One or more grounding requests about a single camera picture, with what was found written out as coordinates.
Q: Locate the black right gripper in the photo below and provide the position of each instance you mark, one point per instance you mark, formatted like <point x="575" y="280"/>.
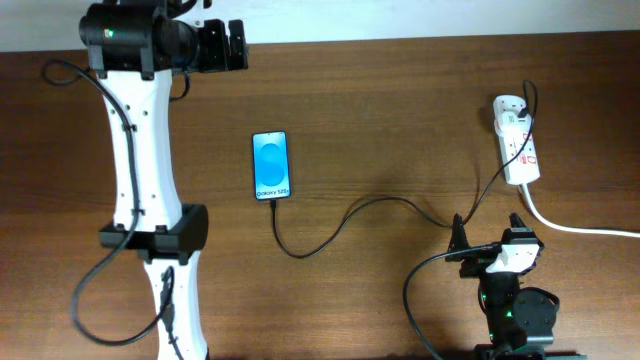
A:
<point x="475" y="264"/>

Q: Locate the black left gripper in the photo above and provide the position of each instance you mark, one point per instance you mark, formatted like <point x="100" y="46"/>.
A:
<point x="220" y="60"/>

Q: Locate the white power strip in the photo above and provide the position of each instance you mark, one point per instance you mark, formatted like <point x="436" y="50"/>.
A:
<point x="512" y="125"/>

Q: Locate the blue screen smartphone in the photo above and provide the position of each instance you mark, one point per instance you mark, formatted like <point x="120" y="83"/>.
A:
<point x="271" y="166"/>

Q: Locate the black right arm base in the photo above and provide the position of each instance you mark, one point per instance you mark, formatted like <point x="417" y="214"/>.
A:
<point x="535" y="312"/>

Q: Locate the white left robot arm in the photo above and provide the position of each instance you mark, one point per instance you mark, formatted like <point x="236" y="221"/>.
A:
<point x="135" y="49"/>

